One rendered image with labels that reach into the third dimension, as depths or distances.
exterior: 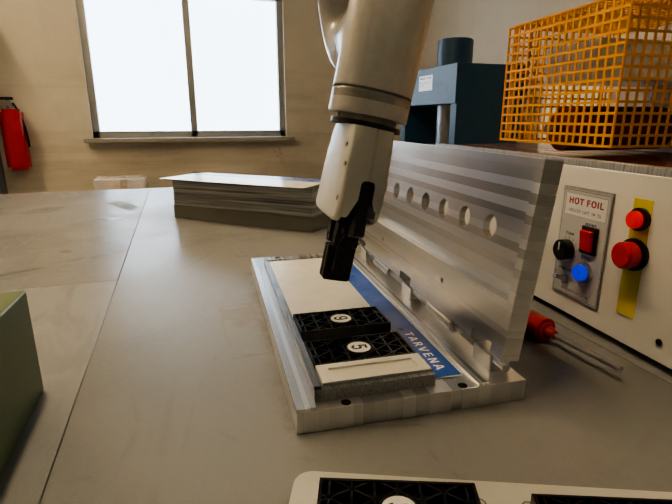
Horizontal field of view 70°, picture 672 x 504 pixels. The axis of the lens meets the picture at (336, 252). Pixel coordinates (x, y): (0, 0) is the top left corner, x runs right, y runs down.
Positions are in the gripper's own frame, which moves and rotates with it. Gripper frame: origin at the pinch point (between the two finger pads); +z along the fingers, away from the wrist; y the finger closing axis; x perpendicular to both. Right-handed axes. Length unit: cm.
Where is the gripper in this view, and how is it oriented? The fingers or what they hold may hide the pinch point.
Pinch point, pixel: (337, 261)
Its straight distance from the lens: 54.4
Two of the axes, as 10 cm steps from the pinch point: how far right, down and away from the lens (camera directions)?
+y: 2.5, 2.6, -9.3
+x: 9.5, 1.3, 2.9
